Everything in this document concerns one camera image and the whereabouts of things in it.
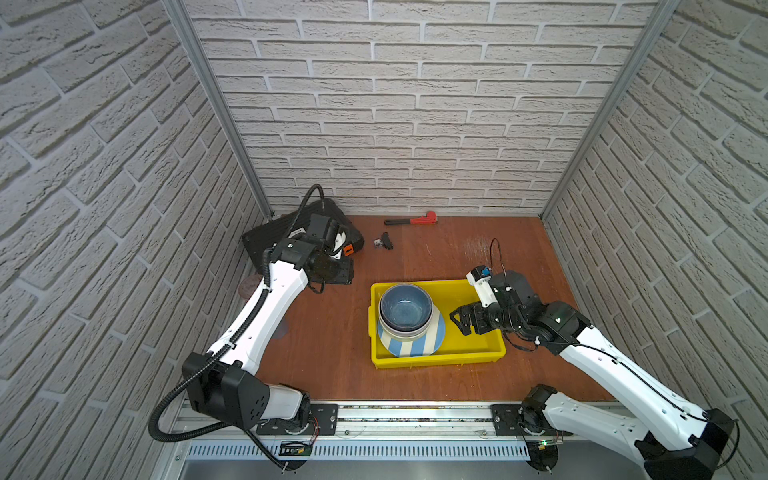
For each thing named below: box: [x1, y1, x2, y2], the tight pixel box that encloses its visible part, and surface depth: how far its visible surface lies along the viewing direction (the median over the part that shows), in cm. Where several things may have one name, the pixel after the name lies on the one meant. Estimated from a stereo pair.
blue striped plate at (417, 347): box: [378, 305, 445, 357], surface depth 84 cm
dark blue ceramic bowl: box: [380, 284, 433, 331], surface depth 85 cm
